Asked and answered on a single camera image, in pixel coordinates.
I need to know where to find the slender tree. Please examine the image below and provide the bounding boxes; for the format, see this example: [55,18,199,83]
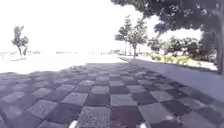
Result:
[127,17,149,59]
[114,14,134,57]

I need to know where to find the chequered grey paving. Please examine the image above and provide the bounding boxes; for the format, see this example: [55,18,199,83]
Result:
[0,53,224,128]

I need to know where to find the row of green bushes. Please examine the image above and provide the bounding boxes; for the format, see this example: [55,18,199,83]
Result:
[146,35,218,66]

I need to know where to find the small lone tree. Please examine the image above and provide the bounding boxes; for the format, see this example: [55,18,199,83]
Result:
[11,25,30,61]

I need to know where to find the large dark tree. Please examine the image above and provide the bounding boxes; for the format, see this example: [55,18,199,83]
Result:
[110,0,224,76]

